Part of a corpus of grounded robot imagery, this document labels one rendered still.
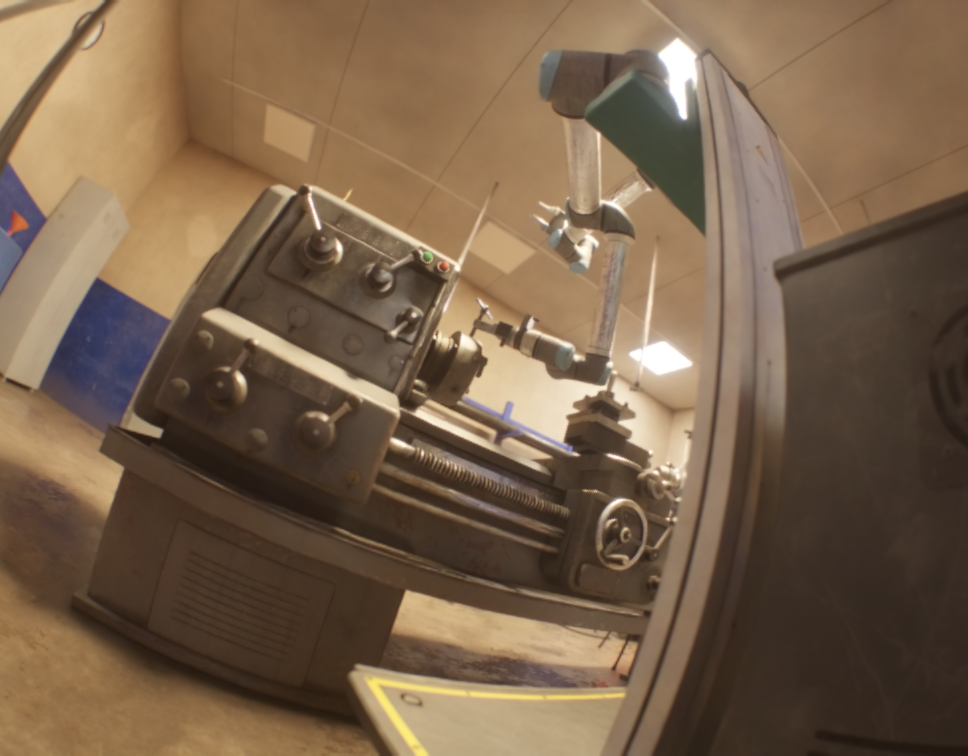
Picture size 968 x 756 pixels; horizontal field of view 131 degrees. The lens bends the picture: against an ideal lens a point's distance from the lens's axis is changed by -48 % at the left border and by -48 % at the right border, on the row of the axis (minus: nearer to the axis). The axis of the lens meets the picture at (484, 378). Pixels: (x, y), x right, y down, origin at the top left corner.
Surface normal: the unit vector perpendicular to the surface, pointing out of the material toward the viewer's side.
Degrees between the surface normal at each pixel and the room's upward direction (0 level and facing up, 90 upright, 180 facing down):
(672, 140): 180
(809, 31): 180
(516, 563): 90
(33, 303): 90
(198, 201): 90
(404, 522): 90
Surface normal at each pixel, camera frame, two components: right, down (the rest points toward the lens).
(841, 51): -0.31, 0.88
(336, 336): 0.45, -0.20
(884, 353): -0.81, -0.44
